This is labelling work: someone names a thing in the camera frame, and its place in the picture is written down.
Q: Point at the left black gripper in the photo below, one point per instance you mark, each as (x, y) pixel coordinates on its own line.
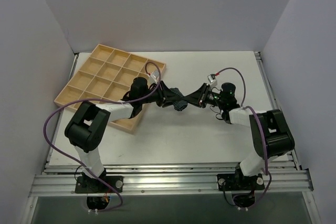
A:
(160, 95)

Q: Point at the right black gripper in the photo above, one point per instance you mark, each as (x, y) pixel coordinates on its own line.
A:
(205, 95)

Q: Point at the navy striped underwear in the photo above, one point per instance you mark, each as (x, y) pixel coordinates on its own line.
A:
(179, 105)

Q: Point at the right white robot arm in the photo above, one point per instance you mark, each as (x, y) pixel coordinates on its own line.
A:
(269, 130)

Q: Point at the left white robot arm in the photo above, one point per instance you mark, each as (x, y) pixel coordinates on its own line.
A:
(86, 128)

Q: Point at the wooden compartment tray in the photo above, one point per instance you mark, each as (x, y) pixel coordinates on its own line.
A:
(106, 74)

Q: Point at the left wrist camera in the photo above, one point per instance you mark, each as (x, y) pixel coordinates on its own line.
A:
(154, 77)

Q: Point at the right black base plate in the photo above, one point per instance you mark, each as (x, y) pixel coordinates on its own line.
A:
(233, 182)

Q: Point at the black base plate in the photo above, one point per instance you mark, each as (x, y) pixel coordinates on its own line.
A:
(87, 185)
(233, 182)

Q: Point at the aluminium frame rail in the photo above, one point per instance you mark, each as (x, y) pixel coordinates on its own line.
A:
(172, 181)

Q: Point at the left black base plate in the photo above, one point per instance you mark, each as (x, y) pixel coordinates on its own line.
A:
(87, 185)

